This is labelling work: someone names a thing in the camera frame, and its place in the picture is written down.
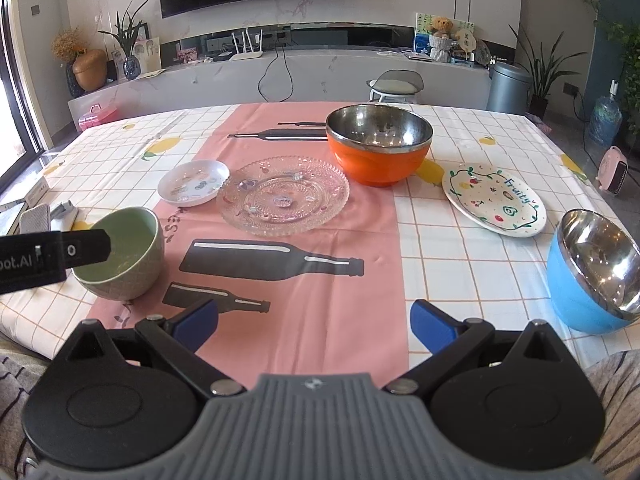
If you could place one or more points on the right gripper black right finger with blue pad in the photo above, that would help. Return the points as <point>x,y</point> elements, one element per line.
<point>453,345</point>

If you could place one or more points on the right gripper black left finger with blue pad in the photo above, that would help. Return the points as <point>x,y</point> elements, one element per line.
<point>172,343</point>

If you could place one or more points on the green ceramic bowl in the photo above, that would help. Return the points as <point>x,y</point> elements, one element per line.
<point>136,258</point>

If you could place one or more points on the white fruit pattern plate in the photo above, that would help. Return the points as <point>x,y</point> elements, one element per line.
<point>495,200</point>

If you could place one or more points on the blue steel bowl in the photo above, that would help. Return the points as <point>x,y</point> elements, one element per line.
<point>593,273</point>

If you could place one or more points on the small white sticker dish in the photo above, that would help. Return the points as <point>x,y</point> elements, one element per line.
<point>193,183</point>

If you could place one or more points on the clear glass plate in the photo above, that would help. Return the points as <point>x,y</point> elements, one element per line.
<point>283,195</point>

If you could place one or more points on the orange steel bowl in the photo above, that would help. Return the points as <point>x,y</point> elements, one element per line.
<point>377,144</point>

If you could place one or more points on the checked pink tablecloth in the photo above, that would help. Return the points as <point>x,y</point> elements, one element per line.
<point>412,242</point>

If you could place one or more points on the pink storage box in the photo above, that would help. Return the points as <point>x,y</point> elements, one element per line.
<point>98,116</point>

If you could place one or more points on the brown acorn vase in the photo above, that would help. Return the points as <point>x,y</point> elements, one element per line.
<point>90,69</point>

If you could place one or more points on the pink small heater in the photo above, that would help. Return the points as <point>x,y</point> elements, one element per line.
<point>613,170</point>

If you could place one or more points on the blue glass vase plant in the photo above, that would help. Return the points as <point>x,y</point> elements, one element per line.
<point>126,34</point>

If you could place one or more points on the grey trash can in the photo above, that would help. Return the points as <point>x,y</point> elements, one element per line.
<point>509,89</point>

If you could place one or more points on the white round stool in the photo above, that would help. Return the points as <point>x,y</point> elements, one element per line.
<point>397,86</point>

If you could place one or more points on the blue water bottle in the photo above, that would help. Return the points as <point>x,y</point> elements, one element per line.
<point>605,119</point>

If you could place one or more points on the potted green plant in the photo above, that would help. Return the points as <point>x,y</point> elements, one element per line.
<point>544,66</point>

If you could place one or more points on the white wifi router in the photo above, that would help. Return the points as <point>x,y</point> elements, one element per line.
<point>246,47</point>

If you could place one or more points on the teddy bear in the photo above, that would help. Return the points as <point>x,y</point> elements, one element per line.
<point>440,40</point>

